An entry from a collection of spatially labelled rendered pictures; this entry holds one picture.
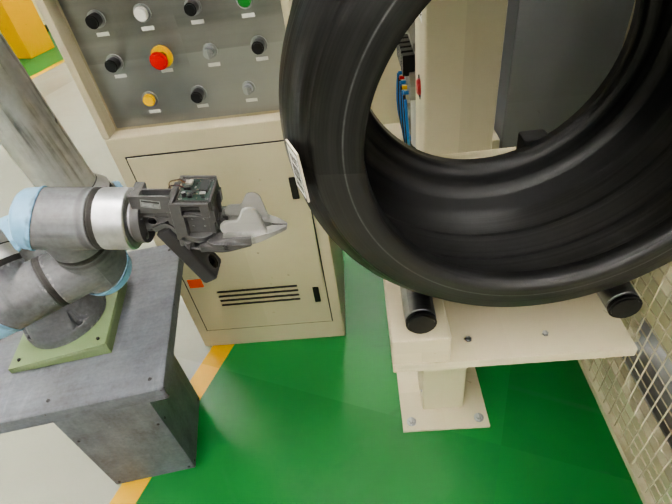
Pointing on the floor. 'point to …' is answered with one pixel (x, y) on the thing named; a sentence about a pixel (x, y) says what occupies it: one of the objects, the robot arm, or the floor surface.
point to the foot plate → (474, 411)
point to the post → (456, 112)
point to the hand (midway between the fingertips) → (278, 229)
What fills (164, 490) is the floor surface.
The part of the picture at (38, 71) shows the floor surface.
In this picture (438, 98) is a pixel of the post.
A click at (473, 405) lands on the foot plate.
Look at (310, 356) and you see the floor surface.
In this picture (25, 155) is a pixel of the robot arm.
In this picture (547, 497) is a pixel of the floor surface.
